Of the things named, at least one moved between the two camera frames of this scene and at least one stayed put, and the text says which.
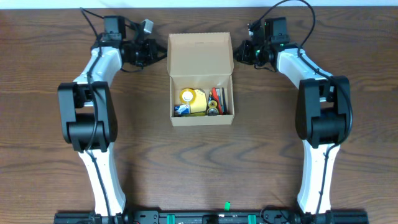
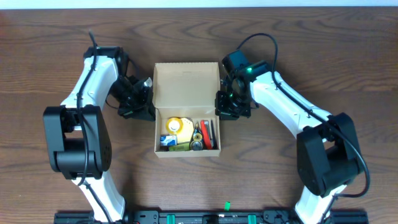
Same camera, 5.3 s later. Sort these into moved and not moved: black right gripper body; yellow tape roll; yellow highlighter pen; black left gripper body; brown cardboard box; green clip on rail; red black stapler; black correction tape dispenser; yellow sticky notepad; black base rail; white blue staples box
Moved: black correction tape dispenser; black right gripper body; yellow tape roll; yellow highlighter pen; yellow sticky notepad; white blue staples box; red black stapler; black left gripper body; brown cardboard box
Not moved: green clip on rail; black base rail
